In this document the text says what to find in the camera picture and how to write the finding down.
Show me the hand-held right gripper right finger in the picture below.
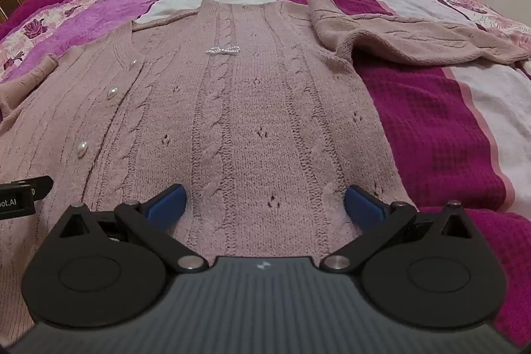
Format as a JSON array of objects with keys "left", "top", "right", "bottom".
[{"left": 324, "top": 184, "right": 472, "bottom": 272}]

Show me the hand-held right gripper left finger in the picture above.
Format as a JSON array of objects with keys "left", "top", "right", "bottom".
[{"left": 60, "top": 184, "right": 209, "bottom": 274}]

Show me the pink knitted cardigan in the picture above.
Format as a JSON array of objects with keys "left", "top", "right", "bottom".
[{"left": 0, "top": 0, "right": 531, "bottom": 342}]

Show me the magenta floral striped bedspread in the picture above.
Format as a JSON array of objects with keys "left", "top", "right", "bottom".
[{"left": 0, "top": 0, "right": 531, "bottom": 354}]

